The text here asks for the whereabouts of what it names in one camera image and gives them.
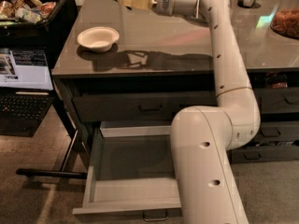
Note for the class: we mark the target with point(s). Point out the black stand leg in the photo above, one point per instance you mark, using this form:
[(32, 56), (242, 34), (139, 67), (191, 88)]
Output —
[(62, 172)]

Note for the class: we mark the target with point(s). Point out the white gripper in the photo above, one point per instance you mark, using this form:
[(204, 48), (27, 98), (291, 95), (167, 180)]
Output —
[(179, 8)]

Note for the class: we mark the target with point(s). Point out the grey middle right drawer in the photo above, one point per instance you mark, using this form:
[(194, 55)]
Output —
[(278, 131)]

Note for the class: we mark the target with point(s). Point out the black plastic bin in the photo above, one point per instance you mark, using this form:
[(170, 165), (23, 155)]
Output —
[(58, 24)]

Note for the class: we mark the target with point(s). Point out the grey top left drawer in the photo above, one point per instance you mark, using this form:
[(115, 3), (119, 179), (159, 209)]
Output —
[(138, 106)]

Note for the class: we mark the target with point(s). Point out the white paper bowl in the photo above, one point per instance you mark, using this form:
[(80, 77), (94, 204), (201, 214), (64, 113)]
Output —
[(98, 39)]

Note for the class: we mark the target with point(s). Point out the white middle drawer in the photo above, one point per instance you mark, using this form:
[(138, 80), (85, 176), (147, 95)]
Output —
[(132, 128)]

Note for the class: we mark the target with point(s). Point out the grey bottom right drawer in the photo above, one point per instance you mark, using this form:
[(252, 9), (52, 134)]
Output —
[(264, 153)]

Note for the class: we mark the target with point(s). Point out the open grey bottom drawer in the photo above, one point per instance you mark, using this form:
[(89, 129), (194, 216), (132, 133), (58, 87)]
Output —
[(130, 175)]

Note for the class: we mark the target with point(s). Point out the snack packets in bin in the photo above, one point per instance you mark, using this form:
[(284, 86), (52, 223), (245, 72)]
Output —
[(31, 11)]

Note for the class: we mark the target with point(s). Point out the open black laptop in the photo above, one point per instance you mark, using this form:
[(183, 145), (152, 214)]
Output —
[(26, 90)]

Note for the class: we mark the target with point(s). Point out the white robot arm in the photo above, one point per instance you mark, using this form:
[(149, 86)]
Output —
[(201, 135)]

